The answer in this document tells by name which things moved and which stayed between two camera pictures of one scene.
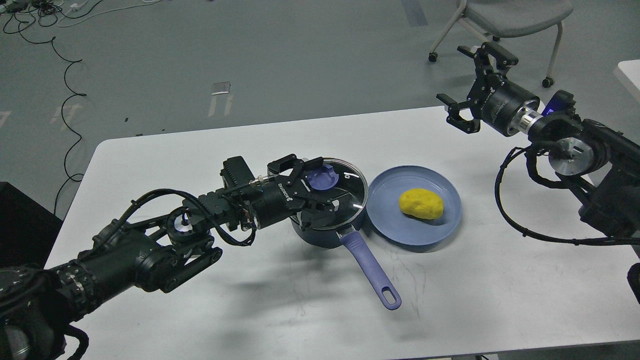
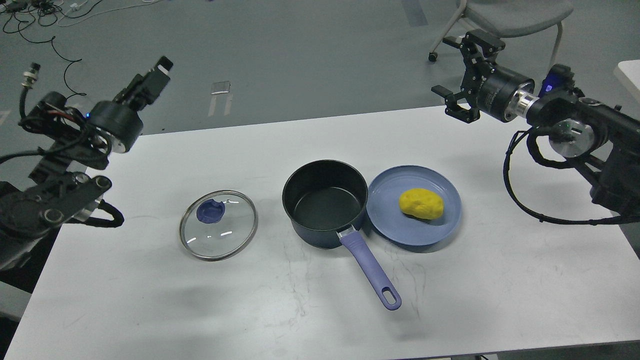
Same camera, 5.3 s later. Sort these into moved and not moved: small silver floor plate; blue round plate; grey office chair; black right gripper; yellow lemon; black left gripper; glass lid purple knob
Moved: black right gripper; black left gripper; glass lid purple knob
Not moved: small silver floor plate; grey office chair; blue round plate; yellow lemon
